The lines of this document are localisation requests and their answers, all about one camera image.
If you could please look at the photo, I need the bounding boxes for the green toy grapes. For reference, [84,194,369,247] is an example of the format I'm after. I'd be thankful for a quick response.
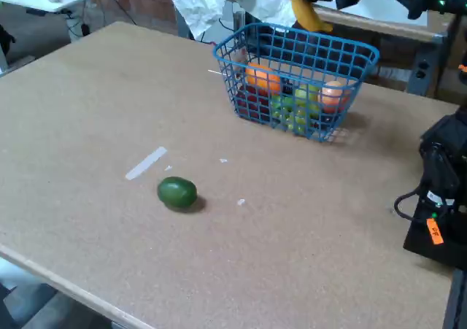
[269,84,322,133]

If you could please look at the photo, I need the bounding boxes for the black cable at arm base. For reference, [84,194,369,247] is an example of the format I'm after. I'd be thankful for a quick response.
[393,185,427,223]

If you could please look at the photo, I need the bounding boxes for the grey power outlet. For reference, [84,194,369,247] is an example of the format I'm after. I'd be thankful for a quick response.
[414,58,430,82]

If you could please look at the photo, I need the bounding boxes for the yellow toy banana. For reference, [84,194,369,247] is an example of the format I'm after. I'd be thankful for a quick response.
[290,0,334,34]

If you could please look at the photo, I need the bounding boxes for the orange-red toy pomegranate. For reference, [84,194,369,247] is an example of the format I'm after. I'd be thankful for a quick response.
[317,80,351,114]

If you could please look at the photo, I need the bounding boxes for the person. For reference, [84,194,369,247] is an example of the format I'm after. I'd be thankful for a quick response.
[161,0,304,42]

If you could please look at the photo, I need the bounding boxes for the wooden workbench with metal frame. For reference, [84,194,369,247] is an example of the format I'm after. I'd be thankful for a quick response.
[313,4,467,98]

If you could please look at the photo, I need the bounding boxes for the round green toy fruit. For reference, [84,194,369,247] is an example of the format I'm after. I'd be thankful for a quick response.
[156,176,198,211]

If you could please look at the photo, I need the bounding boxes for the orange toy fruit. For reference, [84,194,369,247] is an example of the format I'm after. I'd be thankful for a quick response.
[244,62,282,96]

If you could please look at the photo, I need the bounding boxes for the dark red toy fruit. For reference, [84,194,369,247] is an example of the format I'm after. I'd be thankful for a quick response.
[236,84,273,123]

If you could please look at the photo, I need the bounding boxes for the long white tape strip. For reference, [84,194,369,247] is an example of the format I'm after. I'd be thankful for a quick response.
[125,146,168,181]

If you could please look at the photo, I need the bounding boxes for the blue wire basket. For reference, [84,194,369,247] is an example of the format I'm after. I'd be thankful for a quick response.
[212,22,380,143]

